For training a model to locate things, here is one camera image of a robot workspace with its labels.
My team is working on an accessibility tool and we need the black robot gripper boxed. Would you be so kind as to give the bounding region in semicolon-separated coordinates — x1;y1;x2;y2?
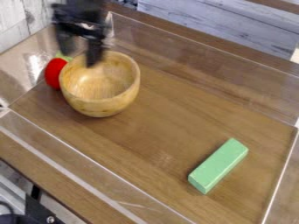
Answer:
51;0;108;67

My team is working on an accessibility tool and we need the red plush apple toy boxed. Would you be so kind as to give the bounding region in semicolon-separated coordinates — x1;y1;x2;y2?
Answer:
44;52;72;90

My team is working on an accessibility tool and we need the black cable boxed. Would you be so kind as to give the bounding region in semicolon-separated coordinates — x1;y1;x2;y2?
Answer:
0;200;15;224

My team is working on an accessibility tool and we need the green rectangular block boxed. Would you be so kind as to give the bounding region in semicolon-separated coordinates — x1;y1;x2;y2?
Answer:
188;138;248;194

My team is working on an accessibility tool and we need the light wooden bowl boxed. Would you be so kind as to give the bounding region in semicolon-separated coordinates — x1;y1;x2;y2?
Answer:
60;51;142;117

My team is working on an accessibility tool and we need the black clamp with bolt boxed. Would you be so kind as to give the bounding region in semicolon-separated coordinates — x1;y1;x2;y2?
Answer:
24;195;65;224

